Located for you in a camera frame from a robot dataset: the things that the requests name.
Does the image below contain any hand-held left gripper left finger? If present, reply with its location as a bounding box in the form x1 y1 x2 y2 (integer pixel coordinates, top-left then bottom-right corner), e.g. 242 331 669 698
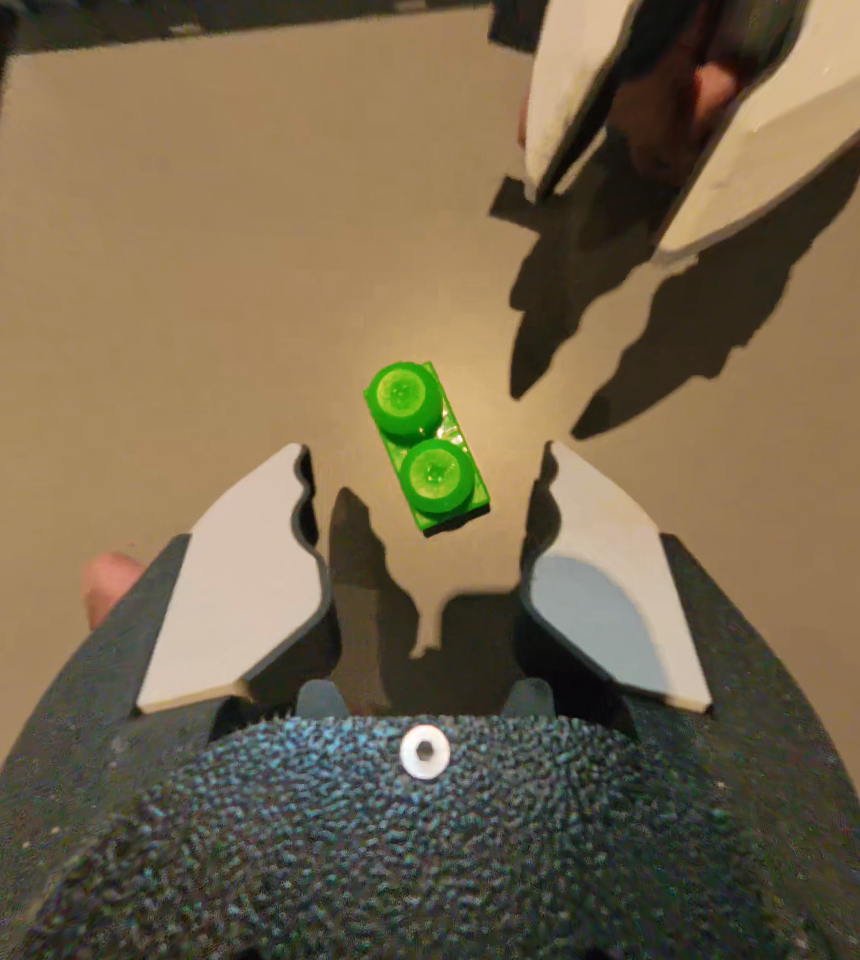
134 442 335 715

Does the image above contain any green two-stud block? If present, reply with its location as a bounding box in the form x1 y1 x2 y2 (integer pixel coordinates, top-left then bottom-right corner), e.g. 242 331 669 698
363 360 491 538

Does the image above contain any person's left hand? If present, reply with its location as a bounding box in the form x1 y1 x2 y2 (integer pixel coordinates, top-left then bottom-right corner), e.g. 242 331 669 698
79 552 149 633

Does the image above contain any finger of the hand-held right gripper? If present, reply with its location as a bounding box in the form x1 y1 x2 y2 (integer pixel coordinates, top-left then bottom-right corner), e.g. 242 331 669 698
522 0 647 202
651 0 860 274

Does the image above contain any person's right hand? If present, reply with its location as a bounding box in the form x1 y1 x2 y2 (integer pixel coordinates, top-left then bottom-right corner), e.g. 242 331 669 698
613 60 742 185

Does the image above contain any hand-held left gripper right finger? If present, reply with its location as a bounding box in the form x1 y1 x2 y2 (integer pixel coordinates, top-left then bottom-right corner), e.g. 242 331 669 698
520 440 713 715

